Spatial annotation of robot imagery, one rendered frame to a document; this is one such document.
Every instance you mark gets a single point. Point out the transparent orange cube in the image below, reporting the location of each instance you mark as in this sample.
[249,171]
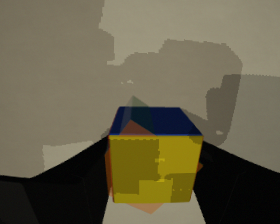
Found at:
[137,122]

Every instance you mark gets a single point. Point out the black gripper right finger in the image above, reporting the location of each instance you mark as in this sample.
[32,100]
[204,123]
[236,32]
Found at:
[232,190]

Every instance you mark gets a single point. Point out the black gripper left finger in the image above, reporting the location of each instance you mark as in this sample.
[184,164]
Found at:
[73,192]

